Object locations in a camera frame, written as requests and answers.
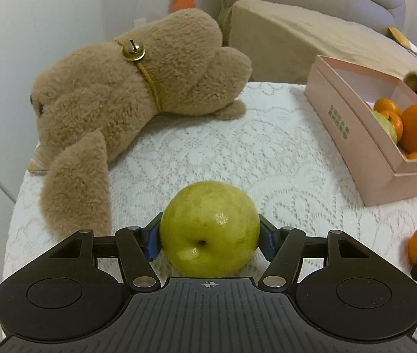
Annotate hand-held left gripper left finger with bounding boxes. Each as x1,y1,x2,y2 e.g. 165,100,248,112
46,213,164,291

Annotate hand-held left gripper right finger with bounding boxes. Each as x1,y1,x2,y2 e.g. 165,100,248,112
257,214,369,291

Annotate small green guava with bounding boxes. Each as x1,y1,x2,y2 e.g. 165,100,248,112
159,180,261,277

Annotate large green guava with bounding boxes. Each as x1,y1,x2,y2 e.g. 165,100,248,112
370,109,398,145

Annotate pink cardboard box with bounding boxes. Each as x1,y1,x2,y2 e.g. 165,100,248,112
313,55,417,175

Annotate white lace tablecloth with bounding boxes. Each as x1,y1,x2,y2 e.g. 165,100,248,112
4,81,417,339

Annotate pink box lid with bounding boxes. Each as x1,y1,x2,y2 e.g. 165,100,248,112
304,62,417,207

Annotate brown plush toy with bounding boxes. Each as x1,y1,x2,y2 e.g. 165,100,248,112
30,8,253,239

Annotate yellow packet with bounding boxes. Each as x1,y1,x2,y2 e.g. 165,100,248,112
388,26,417,54

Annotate gold bell on cord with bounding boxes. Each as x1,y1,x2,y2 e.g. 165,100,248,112
114,39,163,113

